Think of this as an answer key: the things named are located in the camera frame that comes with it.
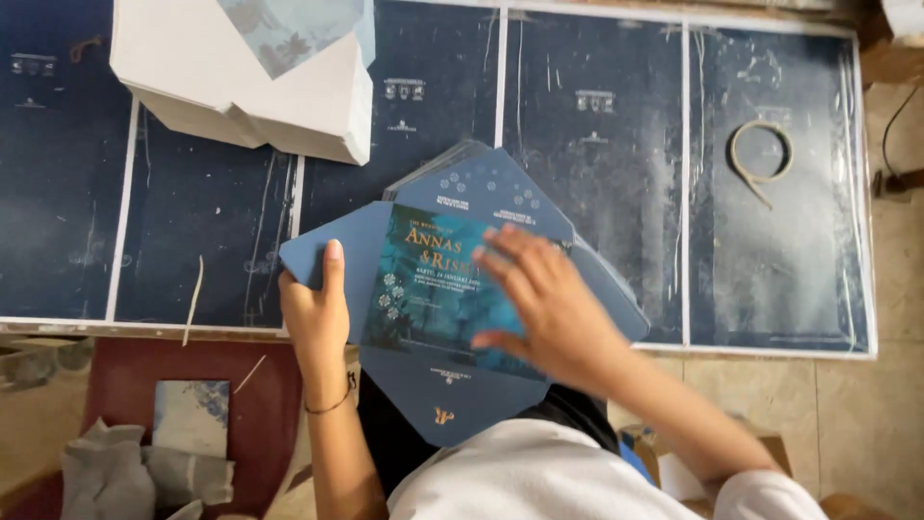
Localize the person's left hand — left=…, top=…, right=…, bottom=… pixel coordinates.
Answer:
left=278, top=240, right=353, bottom=395

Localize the person's right hand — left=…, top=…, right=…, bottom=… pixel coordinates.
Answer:
left=470, top=223, right=638, bottom=395

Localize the teal invitation card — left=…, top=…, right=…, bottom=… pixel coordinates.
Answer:
left=360, top=204, right=576, bottom=383

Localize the blue envelope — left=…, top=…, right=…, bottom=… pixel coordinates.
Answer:
left=279, top=147, right=651, bottom=449

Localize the short white paper strip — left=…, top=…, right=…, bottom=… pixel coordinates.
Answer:
left=231, top=353, right=268, bottom=395

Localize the dark red mat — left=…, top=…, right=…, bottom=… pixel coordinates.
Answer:
left=0, top=337, right=306, bottom=520

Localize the thin white paper strip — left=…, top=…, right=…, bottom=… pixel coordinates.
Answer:
left=182, top=255, right=205, bottom=348

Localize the brown cardboard box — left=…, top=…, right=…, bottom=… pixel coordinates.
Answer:
left=618, top=413, right=795, bottom=520

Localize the dark blue printed board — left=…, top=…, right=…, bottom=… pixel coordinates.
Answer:
left=0, top=0, right=879, bottom=361

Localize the person's white shirt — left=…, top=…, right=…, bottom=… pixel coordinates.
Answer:
left=387, top=417, right=831, bottom=520

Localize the blue floral card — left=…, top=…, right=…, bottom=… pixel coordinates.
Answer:
left=152, top=380, right=231, bottom=461

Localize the stack of blue envelope blanks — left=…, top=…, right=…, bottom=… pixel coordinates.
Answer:
left=382, top=139, right=645, bottom=340

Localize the grey crumpled cloth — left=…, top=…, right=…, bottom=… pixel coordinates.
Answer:
left=60, top=417, right=236, bottom=520

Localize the beige rubber band loop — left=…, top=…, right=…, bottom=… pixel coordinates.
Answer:
left=729, top=119, right=795, bottom=211

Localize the pale blue floral sheet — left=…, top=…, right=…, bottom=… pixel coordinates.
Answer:
left=216, top=0, right=377, bottom=81

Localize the brown rubber band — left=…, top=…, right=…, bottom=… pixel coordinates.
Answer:
left=68, top=34, right=107, bottom=65

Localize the thin dark wrist bracelet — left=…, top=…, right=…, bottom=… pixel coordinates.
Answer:
left=304, top=371, right=359, bottom=416

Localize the black cable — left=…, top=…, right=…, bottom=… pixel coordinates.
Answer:
left=871, top=85, right=924, bottom=199

